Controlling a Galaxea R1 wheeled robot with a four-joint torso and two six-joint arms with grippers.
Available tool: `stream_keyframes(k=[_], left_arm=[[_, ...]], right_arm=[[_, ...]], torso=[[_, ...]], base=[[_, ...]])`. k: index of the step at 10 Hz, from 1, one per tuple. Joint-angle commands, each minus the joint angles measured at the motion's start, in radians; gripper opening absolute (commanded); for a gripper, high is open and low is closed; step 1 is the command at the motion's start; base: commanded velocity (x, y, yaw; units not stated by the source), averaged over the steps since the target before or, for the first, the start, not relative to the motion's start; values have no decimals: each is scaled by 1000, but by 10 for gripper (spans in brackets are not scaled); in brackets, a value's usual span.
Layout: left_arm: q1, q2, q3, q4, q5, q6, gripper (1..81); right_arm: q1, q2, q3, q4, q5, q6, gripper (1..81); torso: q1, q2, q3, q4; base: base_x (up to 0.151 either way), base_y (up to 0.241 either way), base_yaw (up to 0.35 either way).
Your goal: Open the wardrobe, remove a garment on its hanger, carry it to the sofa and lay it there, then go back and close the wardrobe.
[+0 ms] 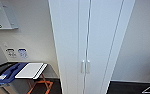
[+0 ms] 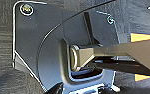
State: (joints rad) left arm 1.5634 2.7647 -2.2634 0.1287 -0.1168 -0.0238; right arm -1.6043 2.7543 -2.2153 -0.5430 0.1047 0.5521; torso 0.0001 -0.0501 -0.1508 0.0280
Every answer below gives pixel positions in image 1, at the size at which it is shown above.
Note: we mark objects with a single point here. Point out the blue case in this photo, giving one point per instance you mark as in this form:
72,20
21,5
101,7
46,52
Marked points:
9,73

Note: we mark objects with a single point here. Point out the white first aid cabinet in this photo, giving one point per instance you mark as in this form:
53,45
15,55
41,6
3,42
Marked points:
2,13

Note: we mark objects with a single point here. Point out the blue and white wall label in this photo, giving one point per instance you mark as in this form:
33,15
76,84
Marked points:
22,53

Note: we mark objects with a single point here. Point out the orange frame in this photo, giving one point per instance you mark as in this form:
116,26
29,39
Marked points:
41,83

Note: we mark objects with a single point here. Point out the white wardrobe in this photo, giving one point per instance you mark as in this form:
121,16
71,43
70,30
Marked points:
124,20

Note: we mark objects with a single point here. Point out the white board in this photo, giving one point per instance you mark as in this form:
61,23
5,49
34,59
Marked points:
31,70

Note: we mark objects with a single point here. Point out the white wardrobe door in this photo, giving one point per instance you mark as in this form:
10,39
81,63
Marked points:
69,40
104,33

